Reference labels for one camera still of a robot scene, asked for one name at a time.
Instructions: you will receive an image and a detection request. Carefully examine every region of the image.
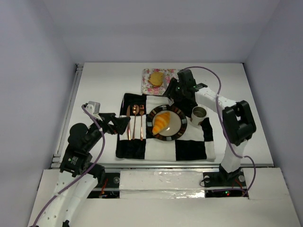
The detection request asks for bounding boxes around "bread slice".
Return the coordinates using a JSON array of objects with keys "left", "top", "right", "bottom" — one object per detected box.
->
[{"left": 148, "top": 71, "right": 164, "bottom": 87}]

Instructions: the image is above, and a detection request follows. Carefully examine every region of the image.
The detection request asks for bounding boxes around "orange croissant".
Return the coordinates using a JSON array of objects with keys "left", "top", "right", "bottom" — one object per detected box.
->
[{"left": 152, "top": 112, "right": 170, "bottom": 135}]

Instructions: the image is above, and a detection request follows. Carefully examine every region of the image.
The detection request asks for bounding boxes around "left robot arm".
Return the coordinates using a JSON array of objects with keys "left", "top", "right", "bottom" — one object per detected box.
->
[{"left": 33, "top": 113, "right": 130, "bottom": 227}]

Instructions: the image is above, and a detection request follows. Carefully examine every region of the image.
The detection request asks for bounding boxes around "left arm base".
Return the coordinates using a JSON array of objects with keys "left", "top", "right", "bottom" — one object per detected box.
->
[{"left": 87, "top": 170, "right": 120, "bottom": 199}]

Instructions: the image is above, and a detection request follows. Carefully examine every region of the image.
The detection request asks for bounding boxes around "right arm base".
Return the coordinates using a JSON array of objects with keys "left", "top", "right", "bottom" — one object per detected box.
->
[{"left": 199, "top": 166, "right": 249, "bottom": 198}]

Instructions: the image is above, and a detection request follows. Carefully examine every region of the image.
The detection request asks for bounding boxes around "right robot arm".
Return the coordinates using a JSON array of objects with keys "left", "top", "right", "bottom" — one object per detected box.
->
[{"left": 163, "top": 67, "right": 256, "bottom": 174}]

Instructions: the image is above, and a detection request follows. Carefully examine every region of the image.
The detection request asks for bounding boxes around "copper knife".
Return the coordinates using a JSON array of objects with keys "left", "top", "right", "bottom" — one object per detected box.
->
[{"left": 126, "top": 105, "right": 131, "bottom": 140}]

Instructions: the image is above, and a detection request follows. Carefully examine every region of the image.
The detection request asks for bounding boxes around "metal cup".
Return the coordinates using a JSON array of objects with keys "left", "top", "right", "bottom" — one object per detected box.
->
[{"left": 190, "top": 106, "right": 207, "bottom": 126}]

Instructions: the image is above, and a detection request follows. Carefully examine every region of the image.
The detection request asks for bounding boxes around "copper spoon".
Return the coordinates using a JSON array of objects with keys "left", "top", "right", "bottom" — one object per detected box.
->
[{"left": 132, "top": 105, "right": 139, "bottom": 140}]

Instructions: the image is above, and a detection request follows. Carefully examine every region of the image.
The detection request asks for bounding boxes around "floral tray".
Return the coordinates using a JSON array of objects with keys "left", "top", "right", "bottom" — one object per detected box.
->
[{"left": 142, "top": 68, "right": 179, "bottom": 96}]

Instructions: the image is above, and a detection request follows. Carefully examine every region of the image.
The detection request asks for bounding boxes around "copper fork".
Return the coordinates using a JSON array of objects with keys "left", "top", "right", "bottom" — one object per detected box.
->
[{"left": 139, "top": 105, "right": 144, "bottom": 141}]

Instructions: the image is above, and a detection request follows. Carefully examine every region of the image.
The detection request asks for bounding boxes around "dark rimmed beige plate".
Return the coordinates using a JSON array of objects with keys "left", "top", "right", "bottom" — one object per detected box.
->
[{"left": 146, "top": 105, "right": 187, "bottom": 141}]

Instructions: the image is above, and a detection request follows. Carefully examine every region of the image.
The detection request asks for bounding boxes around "black white checkered cloth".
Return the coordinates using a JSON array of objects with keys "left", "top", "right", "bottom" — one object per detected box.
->
[{"left": 116, "top": 93, "right": 215, "bottom": 162}]

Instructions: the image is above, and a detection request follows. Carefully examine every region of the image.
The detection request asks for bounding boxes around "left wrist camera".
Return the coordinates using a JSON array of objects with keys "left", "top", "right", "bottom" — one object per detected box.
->
[{"left": 85, "top": 101, "right": 100, "bottom": 116}]

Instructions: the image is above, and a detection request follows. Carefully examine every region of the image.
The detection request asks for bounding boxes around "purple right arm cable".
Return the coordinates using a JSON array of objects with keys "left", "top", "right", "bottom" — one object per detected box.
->
[{"left": 182, "top": 66, "right": 256, "bottom": 197}]

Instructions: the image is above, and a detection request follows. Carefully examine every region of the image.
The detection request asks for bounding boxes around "aluminium rail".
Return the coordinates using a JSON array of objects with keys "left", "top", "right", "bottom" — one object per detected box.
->
[{"left": 51, "top": 63, "right": 84, "bottom": 168}]

